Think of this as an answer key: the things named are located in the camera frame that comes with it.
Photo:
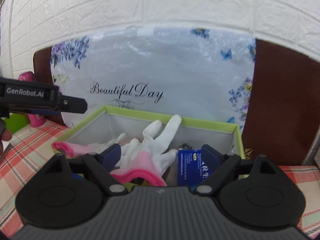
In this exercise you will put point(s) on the pink thermos bottle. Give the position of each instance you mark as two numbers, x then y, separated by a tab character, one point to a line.
36	120

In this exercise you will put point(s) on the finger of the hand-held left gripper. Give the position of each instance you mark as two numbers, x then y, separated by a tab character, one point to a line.
75	103

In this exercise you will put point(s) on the red plaid cloth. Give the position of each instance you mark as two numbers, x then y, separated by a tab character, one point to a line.
15	175

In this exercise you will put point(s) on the white glove pink cuff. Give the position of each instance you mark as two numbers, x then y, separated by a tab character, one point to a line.
82	148
150	155

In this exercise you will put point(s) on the person's left hand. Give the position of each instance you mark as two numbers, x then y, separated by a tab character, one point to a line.
6	136

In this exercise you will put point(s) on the floral Beautiful Day board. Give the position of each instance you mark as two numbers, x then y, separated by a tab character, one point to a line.
155	62

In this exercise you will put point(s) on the blue carton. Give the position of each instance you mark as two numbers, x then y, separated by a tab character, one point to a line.
191	165

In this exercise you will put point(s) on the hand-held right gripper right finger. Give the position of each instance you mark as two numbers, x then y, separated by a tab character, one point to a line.
211	158

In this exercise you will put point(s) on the light green cardboard box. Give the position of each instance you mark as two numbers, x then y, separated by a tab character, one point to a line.
190	133

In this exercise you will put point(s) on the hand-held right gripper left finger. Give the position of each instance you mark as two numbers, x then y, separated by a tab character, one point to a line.
113	155

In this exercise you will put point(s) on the dark green cardboard box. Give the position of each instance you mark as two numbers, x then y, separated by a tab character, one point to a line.
16	123

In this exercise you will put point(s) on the steel wool scrubber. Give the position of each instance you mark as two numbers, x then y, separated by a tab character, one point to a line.
186	146

